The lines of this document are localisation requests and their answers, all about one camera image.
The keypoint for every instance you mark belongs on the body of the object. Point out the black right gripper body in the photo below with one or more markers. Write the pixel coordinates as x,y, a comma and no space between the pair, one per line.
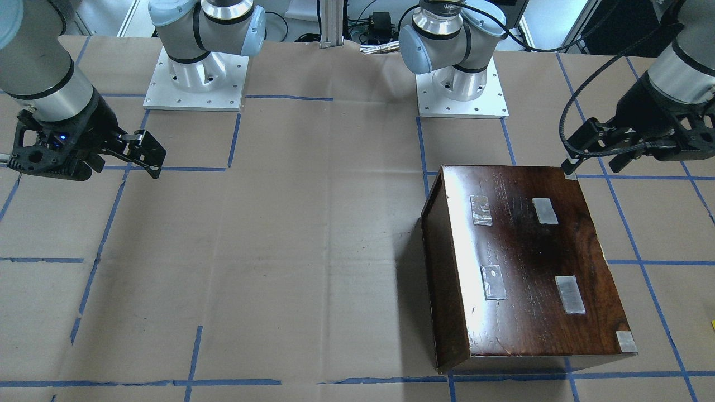
96,129

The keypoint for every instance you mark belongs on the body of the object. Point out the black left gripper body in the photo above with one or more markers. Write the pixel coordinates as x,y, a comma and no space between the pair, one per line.
659,109

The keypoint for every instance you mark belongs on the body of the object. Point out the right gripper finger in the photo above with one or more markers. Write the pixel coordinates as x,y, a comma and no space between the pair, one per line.
143,150

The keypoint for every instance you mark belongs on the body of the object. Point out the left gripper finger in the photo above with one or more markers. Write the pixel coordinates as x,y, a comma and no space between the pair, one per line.
624,158
595,139

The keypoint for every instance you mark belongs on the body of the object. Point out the dark wooden drawer box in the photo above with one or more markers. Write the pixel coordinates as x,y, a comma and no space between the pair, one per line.
517,278

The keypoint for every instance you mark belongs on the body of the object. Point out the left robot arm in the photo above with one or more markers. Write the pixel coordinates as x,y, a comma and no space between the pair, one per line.
464,34

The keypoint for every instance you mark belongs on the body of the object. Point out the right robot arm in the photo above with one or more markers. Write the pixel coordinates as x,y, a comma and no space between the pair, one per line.
38,72

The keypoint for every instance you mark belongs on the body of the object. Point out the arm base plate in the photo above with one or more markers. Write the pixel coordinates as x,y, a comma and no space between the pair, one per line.
450,93
215,83

